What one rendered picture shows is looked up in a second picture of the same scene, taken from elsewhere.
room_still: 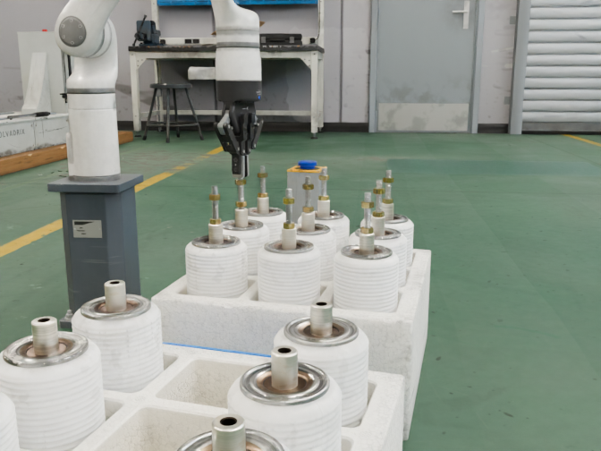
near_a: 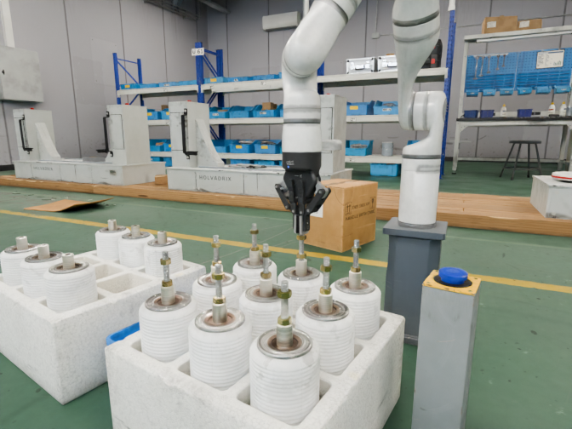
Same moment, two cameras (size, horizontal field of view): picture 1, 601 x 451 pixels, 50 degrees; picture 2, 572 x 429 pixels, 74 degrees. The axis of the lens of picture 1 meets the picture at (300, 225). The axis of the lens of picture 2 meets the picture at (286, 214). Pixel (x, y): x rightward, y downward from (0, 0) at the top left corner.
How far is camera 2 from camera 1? 142 cm
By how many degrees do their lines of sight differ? 105
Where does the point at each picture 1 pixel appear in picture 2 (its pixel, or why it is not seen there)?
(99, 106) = (404, 168)
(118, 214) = (394, 252)
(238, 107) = (288, 174)
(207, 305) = not seen: hidden behind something
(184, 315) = not seen: hidden behind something
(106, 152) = (404, 204)
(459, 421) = not seen: outside the picture
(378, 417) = (35, 306)
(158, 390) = (134, 273)
